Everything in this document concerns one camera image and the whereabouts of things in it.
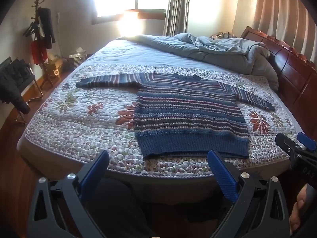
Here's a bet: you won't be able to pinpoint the person's right hand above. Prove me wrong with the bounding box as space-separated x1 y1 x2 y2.
289 186 309 234

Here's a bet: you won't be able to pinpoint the patterned cloth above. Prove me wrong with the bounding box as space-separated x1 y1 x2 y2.
211 31 238 39

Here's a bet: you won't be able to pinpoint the metal frame chair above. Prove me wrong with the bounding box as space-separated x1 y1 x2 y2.
10 57 44 126

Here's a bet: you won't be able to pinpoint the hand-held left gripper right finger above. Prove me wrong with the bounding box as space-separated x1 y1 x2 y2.
207 149 291 238

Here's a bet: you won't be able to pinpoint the grey curtain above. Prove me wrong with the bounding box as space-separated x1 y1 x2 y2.
162 0 192 37

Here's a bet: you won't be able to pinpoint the beige curtain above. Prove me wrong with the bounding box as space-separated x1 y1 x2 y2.
233 0 317 63

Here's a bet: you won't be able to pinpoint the light blue bed sheet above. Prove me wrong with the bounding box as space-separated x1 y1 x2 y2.
85 38 250 76

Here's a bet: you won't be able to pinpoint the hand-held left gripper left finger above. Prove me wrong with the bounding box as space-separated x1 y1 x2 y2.
26 150 110 238

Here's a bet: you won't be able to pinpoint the bed with floral quilt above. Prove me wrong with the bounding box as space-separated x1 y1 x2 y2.
16 38 306 204

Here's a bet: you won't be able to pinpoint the black clothes hangers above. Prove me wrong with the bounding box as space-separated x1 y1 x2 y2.
22 22 40 37

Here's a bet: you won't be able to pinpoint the blue striped knit sweater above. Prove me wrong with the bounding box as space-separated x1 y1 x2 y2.
75 72 276 160

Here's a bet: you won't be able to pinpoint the red bag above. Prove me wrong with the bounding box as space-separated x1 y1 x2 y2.
31 40 48 65

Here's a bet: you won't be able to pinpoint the wooden coat rack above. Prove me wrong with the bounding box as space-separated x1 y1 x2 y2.
23 0 55 90

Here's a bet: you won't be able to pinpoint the black jacket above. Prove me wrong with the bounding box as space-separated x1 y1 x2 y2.
0 58 32 115

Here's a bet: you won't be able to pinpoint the floral quilted bedspread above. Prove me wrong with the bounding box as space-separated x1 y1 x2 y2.
25 63 305 179

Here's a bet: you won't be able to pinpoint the grey blue duvet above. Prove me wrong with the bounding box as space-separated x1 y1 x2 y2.
116 32 280 91

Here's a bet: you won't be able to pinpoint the small wooden box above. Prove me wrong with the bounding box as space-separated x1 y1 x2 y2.
49 61 64 78

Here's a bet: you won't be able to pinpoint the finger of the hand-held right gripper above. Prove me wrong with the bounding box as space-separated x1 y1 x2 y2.
275 132 301 155
297 132 317 152

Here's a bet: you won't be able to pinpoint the wooden bed headboard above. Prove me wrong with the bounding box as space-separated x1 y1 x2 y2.
239 26 317 140

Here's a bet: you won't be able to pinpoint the basket with white bag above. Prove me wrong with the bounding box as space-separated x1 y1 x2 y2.
67 47 88 70

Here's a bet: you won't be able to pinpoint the black hanging garment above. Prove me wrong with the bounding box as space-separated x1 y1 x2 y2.
37 8 56 50

